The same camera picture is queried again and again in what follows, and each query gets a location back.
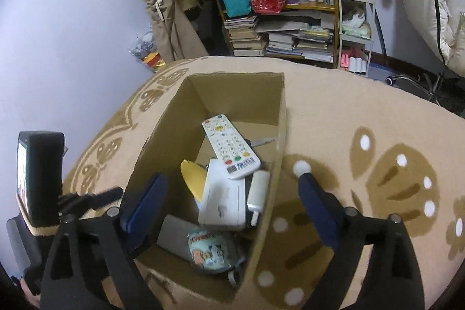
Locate brown cardboard box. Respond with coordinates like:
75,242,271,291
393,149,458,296
129,72,287,305

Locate wooden shelf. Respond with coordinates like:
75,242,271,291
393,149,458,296
207,0,340,69

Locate dark hanging clothes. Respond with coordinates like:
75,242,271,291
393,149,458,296
182,0,226,54

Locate white remote control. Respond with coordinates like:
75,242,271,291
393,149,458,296
202,115,262,180

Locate plastic bag of snacks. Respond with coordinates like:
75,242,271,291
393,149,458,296
131,30,166,72

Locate pile of magazines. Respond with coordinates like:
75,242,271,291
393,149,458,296
265,32,335,63

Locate stack of old books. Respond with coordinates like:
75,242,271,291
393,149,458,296
223,15,269,57

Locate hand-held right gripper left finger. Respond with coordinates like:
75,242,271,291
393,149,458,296
38,172,168,310

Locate white charger adapter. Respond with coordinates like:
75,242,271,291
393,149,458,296
247,170,271,212

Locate flat cardboard sheets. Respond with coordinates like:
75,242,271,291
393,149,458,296
254,10,335,32

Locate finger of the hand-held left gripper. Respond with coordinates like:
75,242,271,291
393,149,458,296
58,186,124,218

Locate green surfboard shaped sticker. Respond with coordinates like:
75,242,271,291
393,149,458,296
180,159,208,203

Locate beige coat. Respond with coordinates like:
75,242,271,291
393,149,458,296
145,0,209,63

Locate person's left hand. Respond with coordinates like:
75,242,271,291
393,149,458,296
20,277,40,309

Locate calico cat plush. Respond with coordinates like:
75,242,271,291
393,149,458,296
341,6,366,25

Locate light blue power bank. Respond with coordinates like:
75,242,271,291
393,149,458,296
156,215,193,261

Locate green tissue packs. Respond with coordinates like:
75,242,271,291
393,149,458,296
341,23,372,39

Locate pink and white rolls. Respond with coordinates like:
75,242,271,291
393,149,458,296
339,54,367,74

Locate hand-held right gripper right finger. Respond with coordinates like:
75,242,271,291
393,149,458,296
298,172,425,310

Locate white box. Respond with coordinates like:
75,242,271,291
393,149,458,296
198,159,248,231

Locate cartoon print earphone case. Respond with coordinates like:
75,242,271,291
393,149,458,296
187,228,247,287

